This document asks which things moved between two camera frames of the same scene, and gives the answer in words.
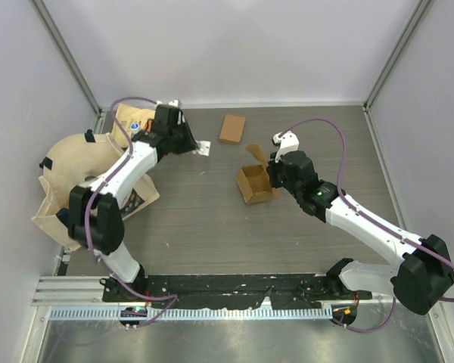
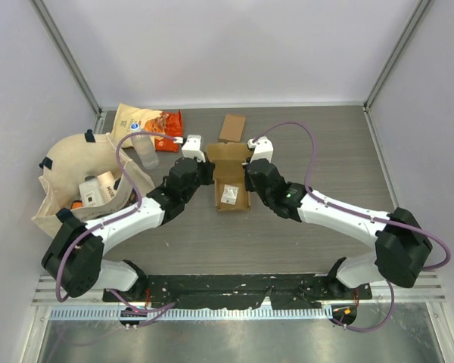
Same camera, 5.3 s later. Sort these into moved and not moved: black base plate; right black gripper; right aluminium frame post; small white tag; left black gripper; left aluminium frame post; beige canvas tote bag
Moved: right black gripper; small white tag; left black gripper
Not moved: beige canvas tote bag; right aluminium frame post; black base plate; left aluminium frame post
